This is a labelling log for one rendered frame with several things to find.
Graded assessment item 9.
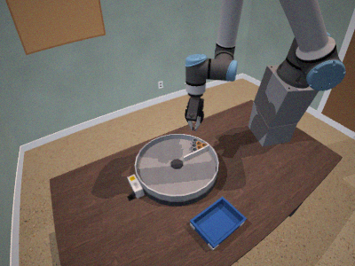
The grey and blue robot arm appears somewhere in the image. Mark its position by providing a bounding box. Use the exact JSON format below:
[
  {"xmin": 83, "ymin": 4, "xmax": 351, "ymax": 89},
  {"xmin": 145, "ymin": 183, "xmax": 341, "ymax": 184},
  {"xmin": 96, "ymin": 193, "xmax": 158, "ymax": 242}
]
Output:
[{"xmin": 185, "ymin": 0, "xmax": 346, "ymax": 121}]

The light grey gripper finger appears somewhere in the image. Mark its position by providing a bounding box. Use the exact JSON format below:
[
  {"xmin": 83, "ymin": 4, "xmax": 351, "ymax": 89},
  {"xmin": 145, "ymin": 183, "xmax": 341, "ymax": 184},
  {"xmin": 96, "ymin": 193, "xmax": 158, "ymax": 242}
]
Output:
[
  {"xmin": 185, "ymin": 109, "xmax": 193, "ymax": 131},
  {"xmin": 195, "ymin": 111, "xmax": 204, "ymax": 131}
]

